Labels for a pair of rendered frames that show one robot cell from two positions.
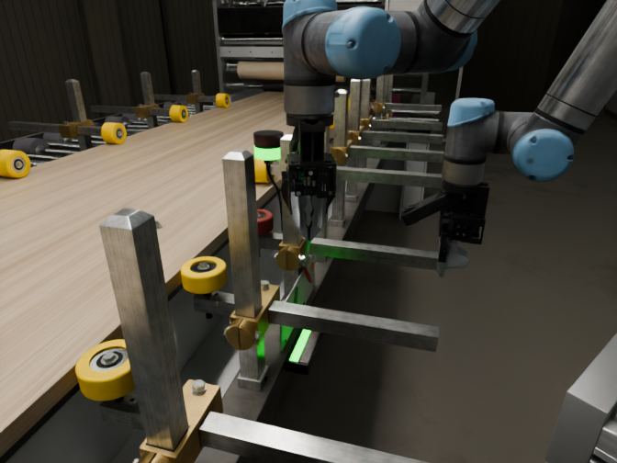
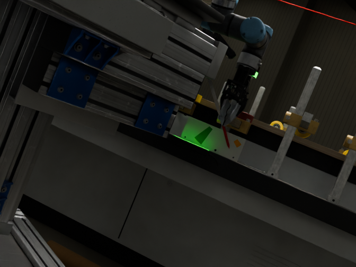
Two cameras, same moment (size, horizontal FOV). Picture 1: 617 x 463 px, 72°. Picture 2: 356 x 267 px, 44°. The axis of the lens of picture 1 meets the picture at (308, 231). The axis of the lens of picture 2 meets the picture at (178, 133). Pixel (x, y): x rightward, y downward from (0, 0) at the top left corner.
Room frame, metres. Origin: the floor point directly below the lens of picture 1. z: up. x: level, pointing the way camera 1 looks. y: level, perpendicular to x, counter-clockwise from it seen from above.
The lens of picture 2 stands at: (0.64, -1.82, 0.79)
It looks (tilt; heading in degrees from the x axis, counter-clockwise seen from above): 2 degrees down; 89
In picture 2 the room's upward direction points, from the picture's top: 22 degrees clockwise
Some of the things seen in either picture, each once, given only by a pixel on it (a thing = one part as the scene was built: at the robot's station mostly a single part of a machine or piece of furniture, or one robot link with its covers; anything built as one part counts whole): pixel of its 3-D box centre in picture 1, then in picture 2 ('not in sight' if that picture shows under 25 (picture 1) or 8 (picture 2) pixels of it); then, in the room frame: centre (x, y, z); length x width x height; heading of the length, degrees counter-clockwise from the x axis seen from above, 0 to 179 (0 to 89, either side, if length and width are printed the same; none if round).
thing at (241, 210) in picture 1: (247, 292); not in sight; (0.61, 0.10, 0.89); 0.03 x 0.03 x 0.48; 74
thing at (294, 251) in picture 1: (295, 247); (233, 122); (0.87, 0.03, 0.84); 0.13 x 0.06 x 0.05; 164
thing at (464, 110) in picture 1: (470, 130); (257, 41); (0.80, -0.30, 1.12); 0.09 x 0.08 x 0.11; 72
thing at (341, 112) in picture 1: (339, 167); (352, 156); (1.33, -0.10, 0.90); 0.03 x 0.03 x 0.48; 74
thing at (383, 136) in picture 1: (372, 135); not in sight; (1.59, -0.24, 0.95); 0.50 x 0.04 x 0.04; 74
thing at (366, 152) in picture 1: (362, 151); not in sight; (1.35, -0.17, 0.95); 0.50 x 0.04 x 0.04; 74
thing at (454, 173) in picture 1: (462, 171); (249, 62); (0.80, -0.30, 1.04); 0.08 x 0.08 x 0.05
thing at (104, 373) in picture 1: (117, 389); not in sight; (0.43, 0.26, 0.85); 0.08 x 0.08 x 0.11
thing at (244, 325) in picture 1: (254, 314); (179, 104); (0.63, 0.10, 0.83); 0.13 x 0.06 x 0.05; 164
